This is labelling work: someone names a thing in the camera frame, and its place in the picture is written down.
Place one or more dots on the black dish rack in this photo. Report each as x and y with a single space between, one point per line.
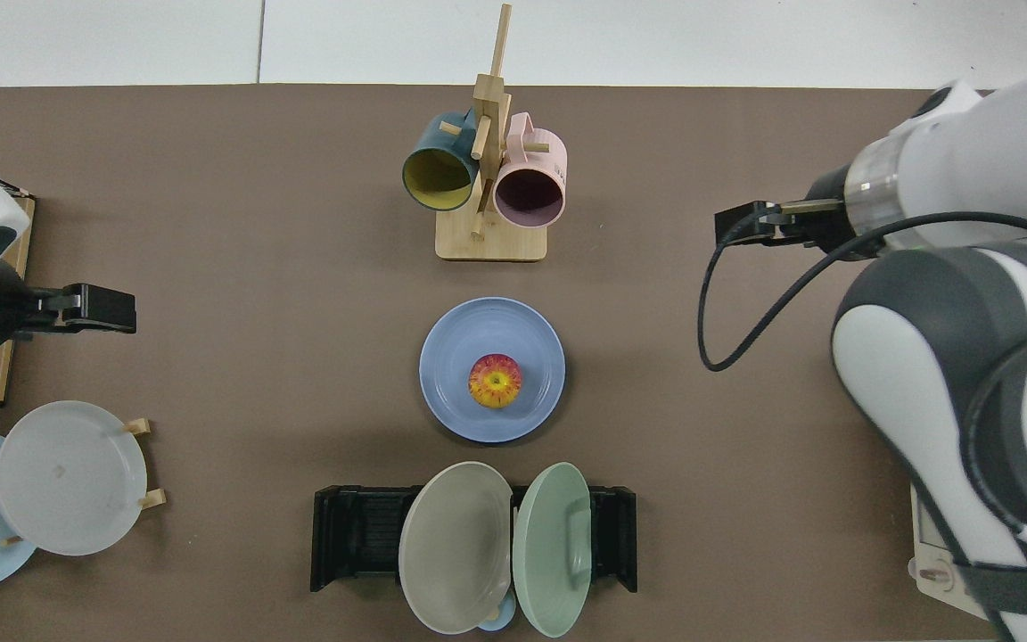
353 535

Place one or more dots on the beige plate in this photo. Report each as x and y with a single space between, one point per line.
455 544

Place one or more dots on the wooden plate rack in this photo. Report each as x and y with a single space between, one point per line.
141 426

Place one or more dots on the red yellow apple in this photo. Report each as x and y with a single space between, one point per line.
496 382

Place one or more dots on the pink cup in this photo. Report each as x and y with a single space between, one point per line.
540 147

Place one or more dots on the grey plate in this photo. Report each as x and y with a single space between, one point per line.
68 477

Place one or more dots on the wooden cup stand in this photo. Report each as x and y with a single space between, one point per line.
491 245

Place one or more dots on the brown table cloth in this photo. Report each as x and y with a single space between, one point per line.
210 267

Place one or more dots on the pale green plate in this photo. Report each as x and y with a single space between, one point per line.
549 553

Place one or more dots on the small blue round thing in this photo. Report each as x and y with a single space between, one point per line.
497 621

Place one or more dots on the dark blue cup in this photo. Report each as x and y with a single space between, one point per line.
424 138

